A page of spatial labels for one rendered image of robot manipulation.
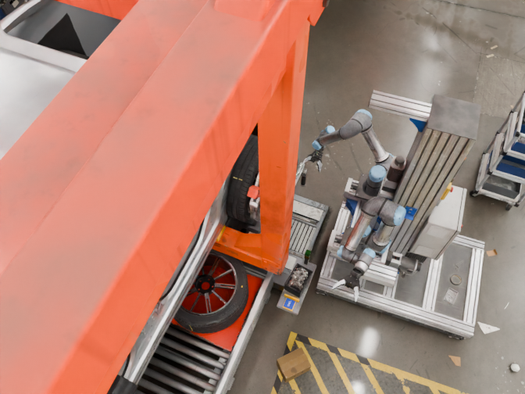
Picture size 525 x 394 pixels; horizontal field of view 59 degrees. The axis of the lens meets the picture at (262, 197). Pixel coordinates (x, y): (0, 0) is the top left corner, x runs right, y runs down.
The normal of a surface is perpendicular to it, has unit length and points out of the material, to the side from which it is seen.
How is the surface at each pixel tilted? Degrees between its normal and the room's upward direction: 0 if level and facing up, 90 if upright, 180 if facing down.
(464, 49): 0
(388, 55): 0
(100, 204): 0
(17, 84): 8
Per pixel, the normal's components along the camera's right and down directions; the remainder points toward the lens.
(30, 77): 0.04, -0.61
